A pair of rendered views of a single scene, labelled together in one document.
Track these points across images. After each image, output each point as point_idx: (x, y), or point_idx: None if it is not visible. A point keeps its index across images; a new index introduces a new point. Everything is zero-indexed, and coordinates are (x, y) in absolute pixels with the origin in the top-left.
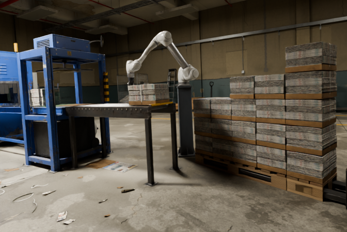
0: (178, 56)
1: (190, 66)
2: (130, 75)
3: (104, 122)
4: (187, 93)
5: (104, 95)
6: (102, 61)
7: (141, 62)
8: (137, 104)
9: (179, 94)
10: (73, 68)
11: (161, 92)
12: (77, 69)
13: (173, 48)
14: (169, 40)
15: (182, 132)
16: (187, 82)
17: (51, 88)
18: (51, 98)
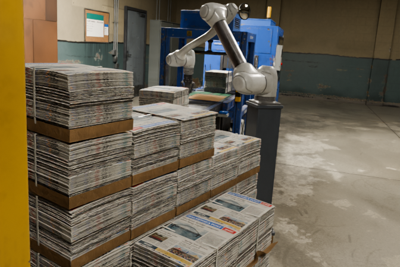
0: (224, 46)
1: (237, 67)
2: (183, 71)
3: (218, 128)
4: (254, 118)
5: (235, 92)
6: (240, 41)
7: (180, 54)
8: None
9: (247, 116)
10: (197, 52)
11: (153, 103)
12: (203, 53)
13: (218, 33)
14: (209, 19)
15: None
16: (260, 98)
17: (163, 74)
18: (161, 85)
